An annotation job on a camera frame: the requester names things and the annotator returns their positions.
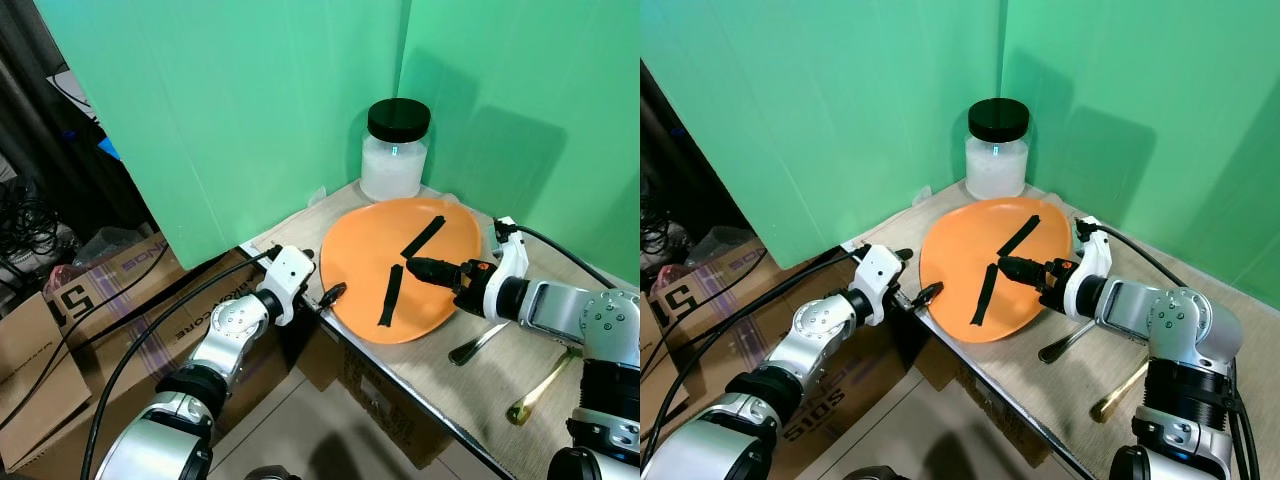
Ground orange plastic dish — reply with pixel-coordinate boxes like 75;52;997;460
320;198;485;345
918;198;1076;345

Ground black flat strip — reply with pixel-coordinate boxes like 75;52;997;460
996;214;1042;258
399;214;447;260
971;264;999;329
377;264;404;329

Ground silver spoon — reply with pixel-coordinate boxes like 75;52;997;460
448;320;513;367
1038;320;1101;365

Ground clear jar black lid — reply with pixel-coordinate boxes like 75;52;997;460
359;98;433;202
965;98;1031;200

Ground printed cardboard box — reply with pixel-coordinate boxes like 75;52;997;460
295;320;476;471
905;330;1076;471
45;232;271;351
650;232;861;346

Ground gold spoon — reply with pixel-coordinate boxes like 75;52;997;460
506;347;585;427
1090;360;1151;423

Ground green backdrop board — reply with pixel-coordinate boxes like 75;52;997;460
33;0;413;271
1000;0;1280;311
398;0;641;306
640;0;1006;269

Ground black curtain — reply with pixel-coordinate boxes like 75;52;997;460
640;60;761;236

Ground plain brown cardboard box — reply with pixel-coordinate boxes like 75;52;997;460
0;290;96;471

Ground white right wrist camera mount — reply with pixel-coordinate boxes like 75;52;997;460
484;217;531;323
1062;217;1114;323

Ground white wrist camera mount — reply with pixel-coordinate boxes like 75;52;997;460
484;217;531;323
855;244;909;327
262;245;318;328
1062;217;1114;323

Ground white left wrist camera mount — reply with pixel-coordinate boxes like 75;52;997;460
855;244;909;327
262;245;318;328

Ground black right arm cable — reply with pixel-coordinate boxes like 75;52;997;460
1085;222;1196;296
505;222;606;296

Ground tangled black cables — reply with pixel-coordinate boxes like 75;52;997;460
0;180;61;266
640;190;669;263

